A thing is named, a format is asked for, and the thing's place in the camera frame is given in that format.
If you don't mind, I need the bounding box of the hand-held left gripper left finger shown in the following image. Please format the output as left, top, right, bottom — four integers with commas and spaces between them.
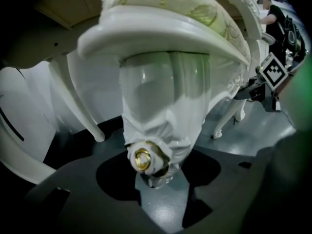
24, 150, 156, 234

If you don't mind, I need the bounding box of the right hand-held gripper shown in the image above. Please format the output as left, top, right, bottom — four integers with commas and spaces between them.
234, 52, 288, 112

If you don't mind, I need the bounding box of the cream brocade stool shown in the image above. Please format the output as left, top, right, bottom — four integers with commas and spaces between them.
77, 0, 252, 190

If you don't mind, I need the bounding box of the white ornate vanity table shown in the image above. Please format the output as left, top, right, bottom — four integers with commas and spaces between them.
0, 0, 276, 142

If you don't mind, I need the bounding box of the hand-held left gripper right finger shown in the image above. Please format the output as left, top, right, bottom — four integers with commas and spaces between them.
170, 142, 288, 234

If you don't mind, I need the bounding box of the grey plastic bin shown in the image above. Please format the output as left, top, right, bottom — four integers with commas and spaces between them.
0, 67, 58, 185

